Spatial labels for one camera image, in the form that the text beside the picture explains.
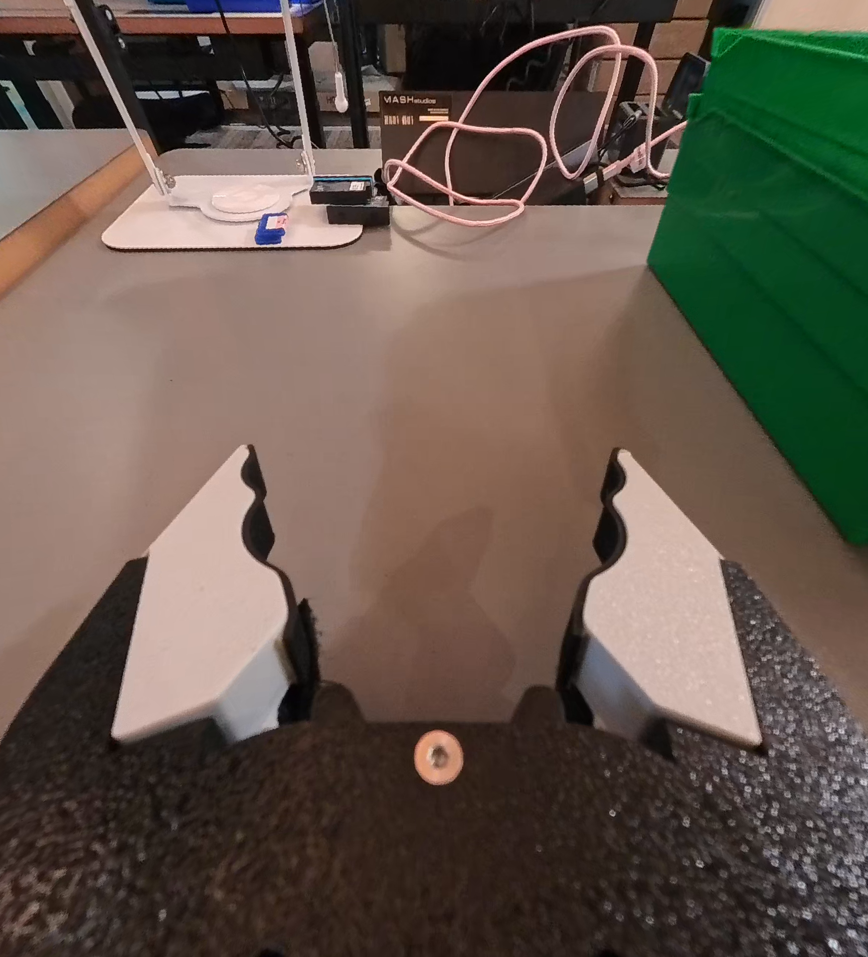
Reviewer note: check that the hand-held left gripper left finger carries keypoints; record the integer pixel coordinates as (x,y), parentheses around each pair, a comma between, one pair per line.
(202,598)

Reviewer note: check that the white round disc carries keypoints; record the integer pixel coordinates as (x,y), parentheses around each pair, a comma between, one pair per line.
(247,202)

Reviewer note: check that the grey side table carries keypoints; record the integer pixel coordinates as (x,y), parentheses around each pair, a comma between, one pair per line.
(15,187)

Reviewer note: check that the stack of blue bins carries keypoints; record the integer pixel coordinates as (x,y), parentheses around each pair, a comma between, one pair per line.
(179,6)

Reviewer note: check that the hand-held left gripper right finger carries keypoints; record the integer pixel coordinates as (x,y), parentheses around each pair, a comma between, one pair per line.
(658,598)

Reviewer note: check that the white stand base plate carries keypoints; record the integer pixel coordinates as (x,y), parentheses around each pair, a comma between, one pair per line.
(179,228)

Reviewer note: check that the wooden workbench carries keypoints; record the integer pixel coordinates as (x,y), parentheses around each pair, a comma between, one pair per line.
(105,24)

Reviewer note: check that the small blue box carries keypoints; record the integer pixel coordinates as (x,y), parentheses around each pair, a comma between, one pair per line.
(271,229)

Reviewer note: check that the black cardboard box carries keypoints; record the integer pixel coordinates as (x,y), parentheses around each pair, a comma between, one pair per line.
(501,172)

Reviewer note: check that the black box blue stripe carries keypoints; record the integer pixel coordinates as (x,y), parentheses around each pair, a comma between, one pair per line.
(340,191)

